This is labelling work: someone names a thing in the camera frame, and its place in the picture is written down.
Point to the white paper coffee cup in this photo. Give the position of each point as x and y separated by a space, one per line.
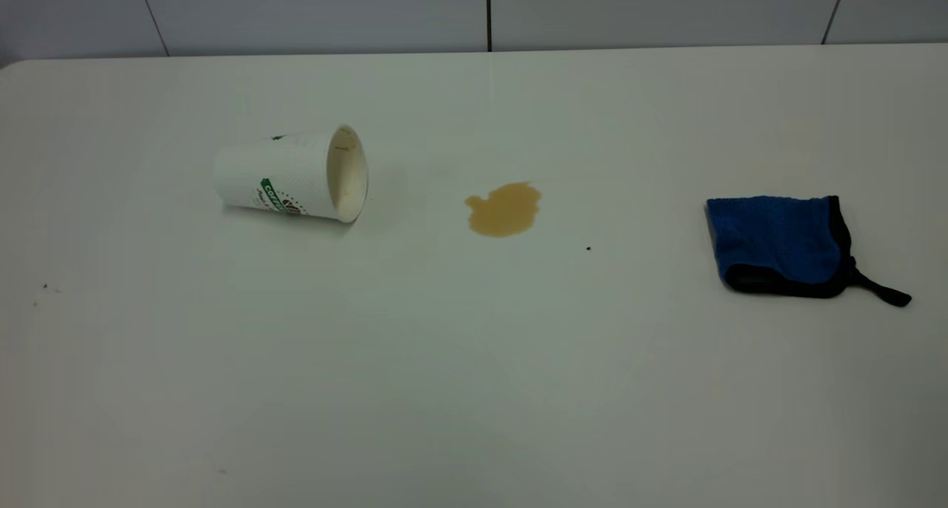
289 175

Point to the blue microfiber cloth black trim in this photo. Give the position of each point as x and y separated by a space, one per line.
778 238

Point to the brown coffee spill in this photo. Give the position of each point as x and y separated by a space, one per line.
503 210

